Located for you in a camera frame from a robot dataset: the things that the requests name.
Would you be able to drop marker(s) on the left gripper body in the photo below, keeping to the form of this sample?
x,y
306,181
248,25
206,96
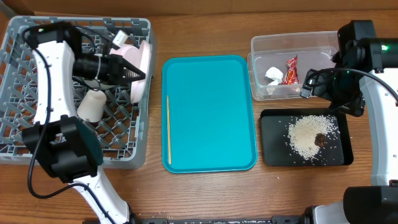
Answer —
x,y
99,67

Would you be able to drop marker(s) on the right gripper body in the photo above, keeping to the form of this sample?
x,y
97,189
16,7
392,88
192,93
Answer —
x,y
347,104

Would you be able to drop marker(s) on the large white plate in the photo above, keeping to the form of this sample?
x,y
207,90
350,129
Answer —
x,y
141,60

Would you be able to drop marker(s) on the small pink plate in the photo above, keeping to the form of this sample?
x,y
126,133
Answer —
x,y
129,52

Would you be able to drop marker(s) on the white cup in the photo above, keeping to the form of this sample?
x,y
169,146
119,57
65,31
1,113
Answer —
x,y
91,107

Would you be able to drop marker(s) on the wooden chopstick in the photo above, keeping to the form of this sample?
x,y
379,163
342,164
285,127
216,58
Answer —
x,y
168,130

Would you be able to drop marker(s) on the red snack wrapper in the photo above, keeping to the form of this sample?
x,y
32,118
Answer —
x,y
291,76

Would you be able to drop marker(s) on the brown food scrap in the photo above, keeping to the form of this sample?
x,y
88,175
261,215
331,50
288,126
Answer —
x,y
320,140

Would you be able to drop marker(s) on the pile of rice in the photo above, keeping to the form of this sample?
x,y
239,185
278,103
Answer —
x,y
301,132

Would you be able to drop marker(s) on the white napkin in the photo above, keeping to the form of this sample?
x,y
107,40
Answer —
x,y
275,75

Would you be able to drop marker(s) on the grey bowl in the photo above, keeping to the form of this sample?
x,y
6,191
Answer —
x,y
97,85

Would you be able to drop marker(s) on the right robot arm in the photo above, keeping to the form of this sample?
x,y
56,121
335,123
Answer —
x,y
364,79

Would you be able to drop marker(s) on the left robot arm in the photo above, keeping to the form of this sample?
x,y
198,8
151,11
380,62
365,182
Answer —
x,y
59,139

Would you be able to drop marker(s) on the grey dish rack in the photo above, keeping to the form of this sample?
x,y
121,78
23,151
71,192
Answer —
x,y
123,130

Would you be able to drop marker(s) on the black tray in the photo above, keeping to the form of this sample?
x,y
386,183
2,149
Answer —
x,y
276,153

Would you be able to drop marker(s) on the clear plastic bin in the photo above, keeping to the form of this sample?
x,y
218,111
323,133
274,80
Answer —
x,y
270,54

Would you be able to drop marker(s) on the teal serving tray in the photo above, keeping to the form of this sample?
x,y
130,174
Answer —
x,y
212,124

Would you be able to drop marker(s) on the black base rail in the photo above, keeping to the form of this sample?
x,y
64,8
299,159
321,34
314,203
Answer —
x,y
276,219

